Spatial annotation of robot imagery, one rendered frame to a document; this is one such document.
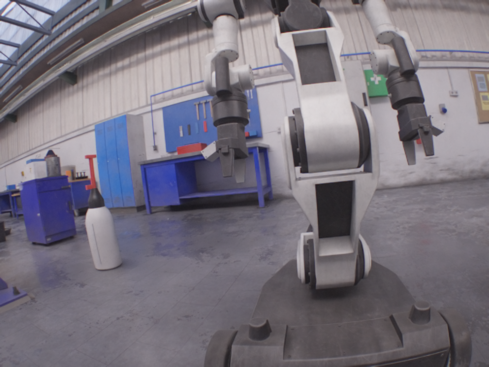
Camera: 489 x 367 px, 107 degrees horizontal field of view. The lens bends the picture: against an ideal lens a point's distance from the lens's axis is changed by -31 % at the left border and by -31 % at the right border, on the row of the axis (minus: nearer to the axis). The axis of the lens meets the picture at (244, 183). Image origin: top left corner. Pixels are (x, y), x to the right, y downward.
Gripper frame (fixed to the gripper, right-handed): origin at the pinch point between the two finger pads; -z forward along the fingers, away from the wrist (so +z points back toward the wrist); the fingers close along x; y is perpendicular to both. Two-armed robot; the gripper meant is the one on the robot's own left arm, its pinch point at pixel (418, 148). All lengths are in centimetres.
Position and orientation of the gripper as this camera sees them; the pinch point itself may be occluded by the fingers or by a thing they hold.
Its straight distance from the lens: 65.3
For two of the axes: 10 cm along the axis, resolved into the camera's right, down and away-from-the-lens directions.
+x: -2.4, -1.1, -9.7
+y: 9.7, -1.0, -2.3
